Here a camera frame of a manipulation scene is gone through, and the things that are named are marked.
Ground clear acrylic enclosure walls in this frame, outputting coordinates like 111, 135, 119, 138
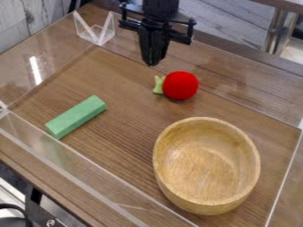
0, 5, 303, 227

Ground wooden bowl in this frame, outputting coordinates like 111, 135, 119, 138
152, 117, 262, 215

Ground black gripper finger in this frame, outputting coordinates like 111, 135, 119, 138
153, 23, 172, 64
137, 26, 156, 66

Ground green rectangular block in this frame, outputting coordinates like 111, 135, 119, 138
45, 95, 107, 139

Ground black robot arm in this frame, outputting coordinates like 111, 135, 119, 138
120, 0, 196, 66

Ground black table frame bracket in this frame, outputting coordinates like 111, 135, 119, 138
0, 185, 68, 227

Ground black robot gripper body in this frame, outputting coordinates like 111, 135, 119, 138
120, 2, 196, 44

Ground red plush fruit green stem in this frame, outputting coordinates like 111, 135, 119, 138
152, 71, 199, 100

